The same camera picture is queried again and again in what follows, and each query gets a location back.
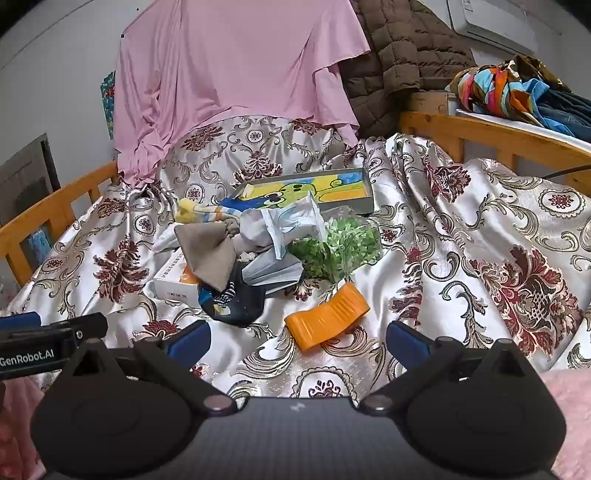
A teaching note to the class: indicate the wooden bed rail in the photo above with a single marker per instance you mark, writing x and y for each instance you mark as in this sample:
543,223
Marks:
485,131

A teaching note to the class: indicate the blue jeans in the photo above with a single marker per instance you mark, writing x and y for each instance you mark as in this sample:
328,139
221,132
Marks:
563,110

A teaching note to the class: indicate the grey tray box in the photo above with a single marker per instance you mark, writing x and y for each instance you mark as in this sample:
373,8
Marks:
355,208

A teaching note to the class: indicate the blue face mask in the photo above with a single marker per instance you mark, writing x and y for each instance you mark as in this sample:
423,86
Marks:
291,221

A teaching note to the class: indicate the blue patterned object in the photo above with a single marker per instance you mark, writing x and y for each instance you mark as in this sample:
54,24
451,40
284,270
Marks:
37,244

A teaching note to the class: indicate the yellow cartoon towel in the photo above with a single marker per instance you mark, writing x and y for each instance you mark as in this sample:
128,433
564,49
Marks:
332,184

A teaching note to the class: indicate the white grey cloth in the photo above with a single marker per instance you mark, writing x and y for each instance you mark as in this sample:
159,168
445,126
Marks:
251,230

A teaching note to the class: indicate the floral satin blanket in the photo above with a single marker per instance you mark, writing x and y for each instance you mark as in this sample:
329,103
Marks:
461,230

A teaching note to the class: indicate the colourful patterned cloth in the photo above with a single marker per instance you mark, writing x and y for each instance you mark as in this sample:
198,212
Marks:
489,87

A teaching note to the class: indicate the grey face mask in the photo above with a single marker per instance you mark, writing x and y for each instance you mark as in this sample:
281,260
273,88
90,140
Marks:
272,274

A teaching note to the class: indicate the yellow striped sock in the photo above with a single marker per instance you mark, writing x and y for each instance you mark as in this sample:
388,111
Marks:
198,214

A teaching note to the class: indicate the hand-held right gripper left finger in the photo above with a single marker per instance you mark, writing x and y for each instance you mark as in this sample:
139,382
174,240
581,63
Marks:
189,344

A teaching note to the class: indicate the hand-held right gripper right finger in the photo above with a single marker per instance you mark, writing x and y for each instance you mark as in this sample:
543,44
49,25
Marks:
406,341

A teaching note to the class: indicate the wall poster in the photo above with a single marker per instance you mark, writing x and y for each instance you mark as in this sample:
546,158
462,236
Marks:
108,106

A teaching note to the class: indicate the dark cartoon sock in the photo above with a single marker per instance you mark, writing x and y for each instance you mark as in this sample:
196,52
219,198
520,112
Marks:
235,307

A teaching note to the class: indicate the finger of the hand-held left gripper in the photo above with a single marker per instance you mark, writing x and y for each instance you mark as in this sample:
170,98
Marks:
92,326
18,319

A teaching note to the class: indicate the white board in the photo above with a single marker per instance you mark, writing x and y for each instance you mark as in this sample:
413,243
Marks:
508,123

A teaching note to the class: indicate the pink draped cloth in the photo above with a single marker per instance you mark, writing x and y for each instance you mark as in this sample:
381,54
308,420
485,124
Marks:
231,69

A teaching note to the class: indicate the white air conditioner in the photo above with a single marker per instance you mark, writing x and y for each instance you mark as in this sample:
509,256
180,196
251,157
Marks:
498,23

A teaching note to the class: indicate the brown quilted jacket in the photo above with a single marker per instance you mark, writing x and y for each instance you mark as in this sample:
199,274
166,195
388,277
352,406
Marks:
406,60

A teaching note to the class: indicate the dark framed panel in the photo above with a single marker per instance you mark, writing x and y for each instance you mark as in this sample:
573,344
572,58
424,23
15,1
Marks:
27,184

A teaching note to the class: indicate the taupe cloth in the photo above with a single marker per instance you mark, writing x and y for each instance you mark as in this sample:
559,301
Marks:
212,258

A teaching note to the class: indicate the white orange medicine box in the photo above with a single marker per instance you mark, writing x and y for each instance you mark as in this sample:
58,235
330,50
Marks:
173,284

